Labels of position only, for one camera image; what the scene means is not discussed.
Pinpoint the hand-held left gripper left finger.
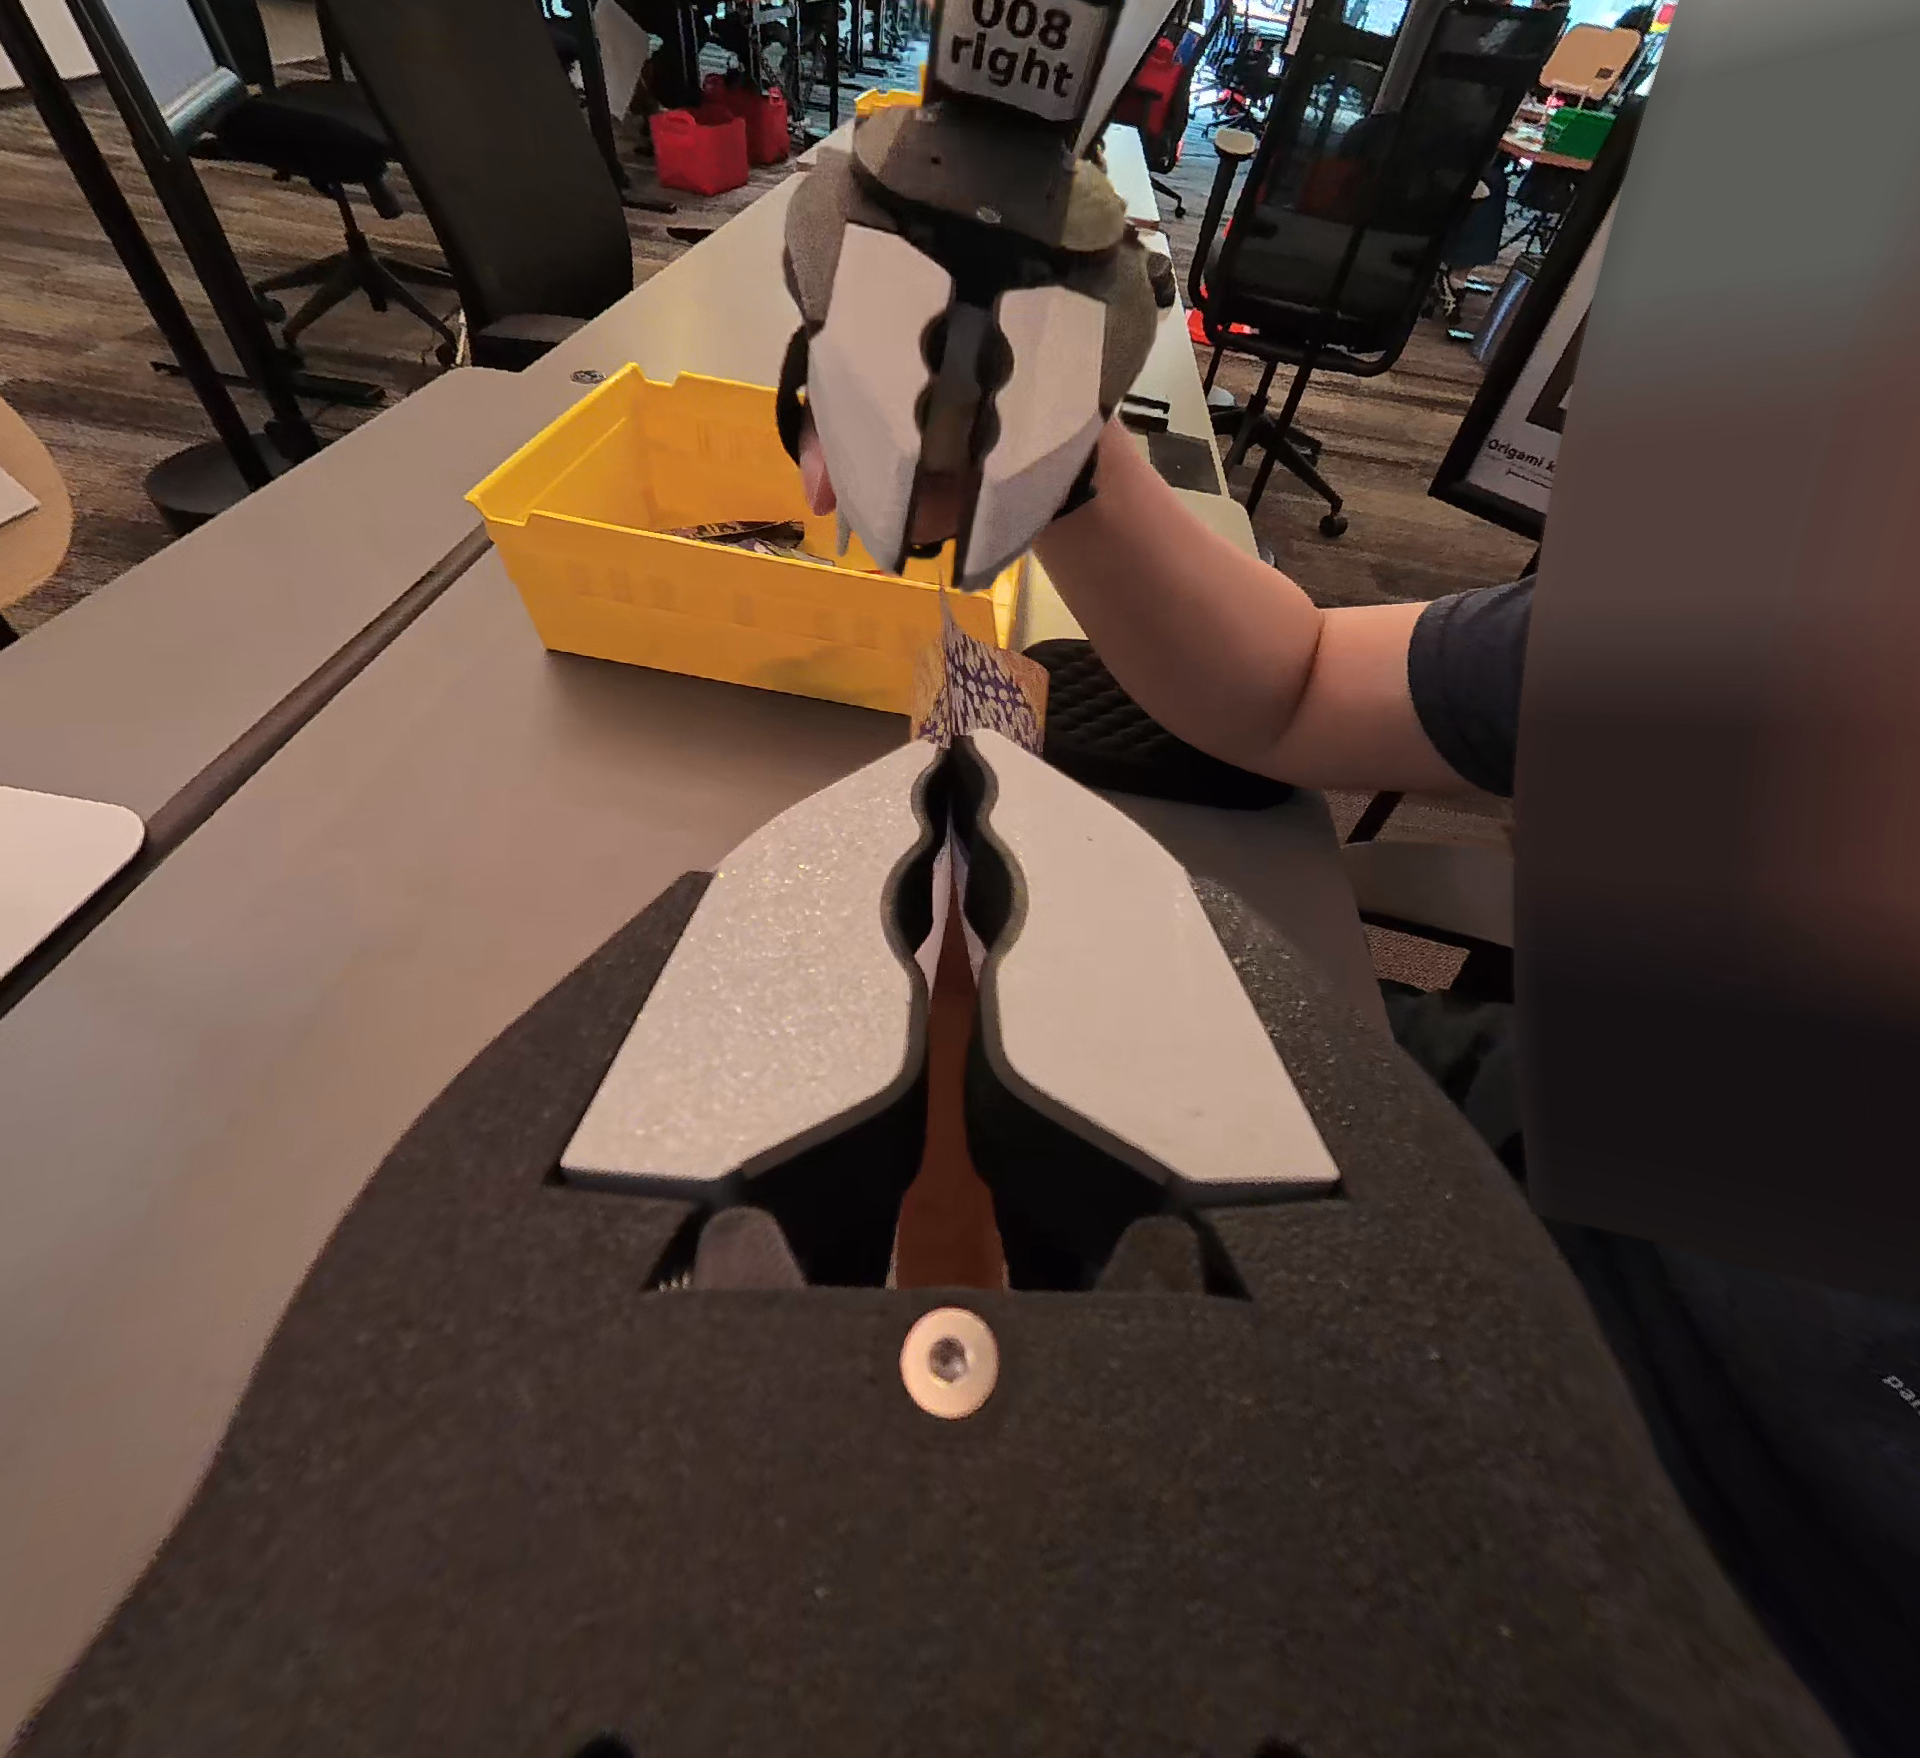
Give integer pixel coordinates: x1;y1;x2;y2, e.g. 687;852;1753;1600
555;738;955;1290

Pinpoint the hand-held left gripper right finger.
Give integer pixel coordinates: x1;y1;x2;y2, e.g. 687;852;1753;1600
951;732;1345;1290

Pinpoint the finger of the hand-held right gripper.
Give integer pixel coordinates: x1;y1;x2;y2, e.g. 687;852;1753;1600
807;222;958;577
945;283;1118;594

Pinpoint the patterned origami paper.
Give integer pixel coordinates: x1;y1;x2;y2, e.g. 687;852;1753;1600
893;580;1052;1291

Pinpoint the dark slanted board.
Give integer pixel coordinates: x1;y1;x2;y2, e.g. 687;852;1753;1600
1081;0;1188;127

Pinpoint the dark patterned paper sheet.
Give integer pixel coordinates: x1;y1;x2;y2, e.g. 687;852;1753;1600
660;515;821;563

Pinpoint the red tote bag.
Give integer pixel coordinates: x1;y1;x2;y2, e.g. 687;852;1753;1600
704;74;794;167
649;108;751;198

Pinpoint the black mesh office chair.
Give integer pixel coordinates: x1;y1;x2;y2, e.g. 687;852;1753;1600
1188;0;1570;540

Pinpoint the black framed marker sign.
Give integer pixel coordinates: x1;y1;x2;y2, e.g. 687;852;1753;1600
1429;92;1644;540

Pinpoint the black high-back chair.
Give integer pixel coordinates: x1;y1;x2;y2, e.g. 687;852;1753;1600
267;0;637;372

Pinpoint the black swivel office chair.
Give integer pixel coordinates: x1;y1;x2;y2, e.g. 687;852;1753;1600
187;62;460;368

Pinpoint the black stand pole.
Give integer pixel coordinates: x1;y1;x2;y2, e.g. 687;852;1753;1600
0;0;302;538

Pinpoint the white metal document stand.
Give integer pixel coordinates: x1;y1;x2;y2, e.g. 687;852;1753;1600
0;785;149;980

